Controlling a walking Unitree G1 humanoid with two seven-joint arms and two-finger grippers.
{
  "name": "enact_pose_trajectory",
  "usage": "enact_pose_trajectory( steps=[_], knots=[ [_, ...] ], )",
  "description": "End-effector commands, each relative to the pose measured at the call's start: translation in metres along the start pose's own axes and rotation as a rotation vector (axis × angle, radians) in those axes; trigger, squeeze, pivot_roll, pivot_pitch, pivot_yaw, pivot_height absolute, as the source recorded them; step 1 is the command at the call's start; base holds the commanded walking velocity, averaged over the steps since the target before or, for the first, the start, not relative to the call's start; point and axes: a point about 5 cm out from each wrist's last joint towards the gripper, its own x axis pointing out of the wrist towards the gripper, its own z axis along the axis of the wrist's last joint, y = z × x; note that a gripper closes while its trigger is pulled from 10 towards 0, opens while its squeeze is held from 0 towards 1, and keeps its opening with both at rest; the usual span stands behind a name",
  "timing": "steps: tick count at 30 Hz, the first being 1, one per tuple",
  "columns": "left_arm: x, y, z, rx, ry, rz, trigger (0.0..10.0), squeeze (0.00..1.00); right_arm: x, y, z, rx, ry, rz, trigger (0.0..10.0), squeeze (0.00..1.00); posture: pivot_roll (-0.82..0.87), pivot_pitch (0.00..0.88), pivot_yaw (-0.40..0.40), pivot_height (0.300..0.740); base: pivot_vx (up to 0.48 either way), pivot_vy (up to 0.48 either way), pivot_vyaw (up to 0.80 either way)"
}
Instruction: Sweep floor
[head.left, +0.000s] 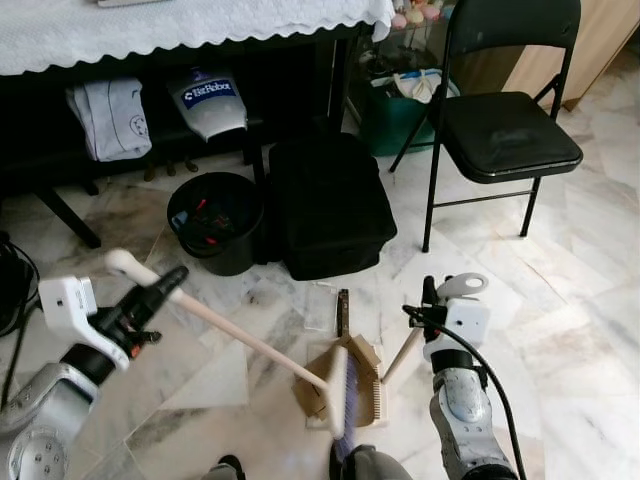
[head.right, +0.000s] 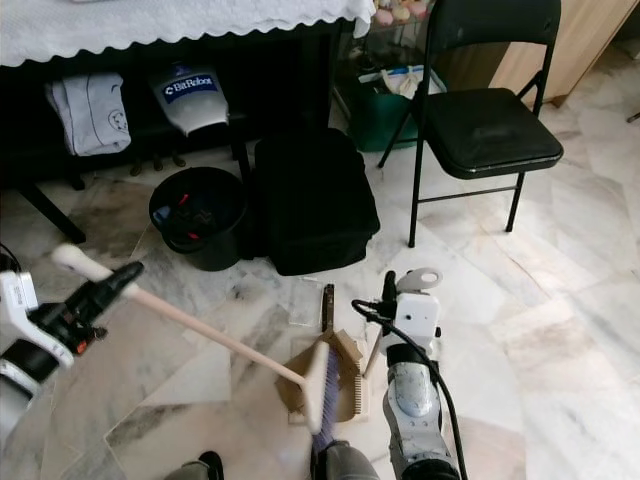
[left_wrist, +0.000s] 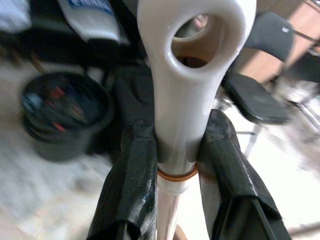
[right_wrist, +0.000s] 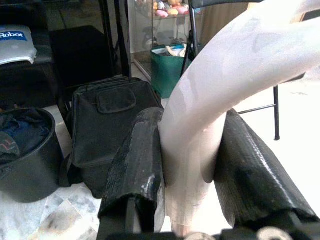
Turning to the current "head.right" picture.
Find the grey robot right leg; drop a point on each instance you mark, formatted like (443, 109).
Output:
(350, 462)

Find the white hanging cloth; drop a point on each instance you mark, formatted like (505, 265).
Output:
(90, 115)

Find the green storage bin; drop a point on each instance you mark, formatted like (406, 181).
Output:
(370, 120)

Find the white bag with blue print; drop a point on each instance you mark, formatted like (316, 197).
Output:
(188, 100)

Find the brown cardboard piece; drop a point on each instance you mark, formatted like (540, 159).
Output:
(293, 395)

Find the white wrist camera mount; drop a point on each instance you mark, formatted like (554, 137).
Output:
(20, 305)
(420, 318)

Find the pastel plush toys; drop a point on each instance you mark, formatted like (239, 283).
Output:
(400, 10)

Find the black table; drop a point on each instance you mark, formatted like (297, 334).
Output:
(52, 212)

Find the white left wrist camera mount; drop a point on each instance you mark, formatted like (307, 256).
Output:
(20, 305)

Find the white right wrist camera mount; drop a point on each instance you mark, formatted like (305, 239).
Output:
(420, 318)

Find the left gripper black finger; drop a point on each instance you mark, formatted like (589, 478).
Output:
(125, 277)

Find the black rectangular case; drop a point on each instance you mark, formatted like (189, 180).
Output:
(315, 205)

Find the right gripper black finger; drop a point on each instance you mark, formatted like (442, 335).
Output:
(388, 286)

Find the grey robot left leg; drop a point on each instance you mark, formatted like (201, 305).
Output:
(198, 466)

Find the white lace tablecloth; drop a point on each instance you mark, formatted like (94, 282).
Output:
(180, 25)

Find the black folding chair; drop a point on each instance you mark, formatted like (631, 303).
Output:
(490, 130)

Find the black plastic bucket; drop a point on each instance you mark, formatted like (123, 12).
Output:
(218, 250)

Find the grey robot leg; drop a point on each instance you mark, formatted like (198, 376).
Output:
(350, 462)
(198, 466)

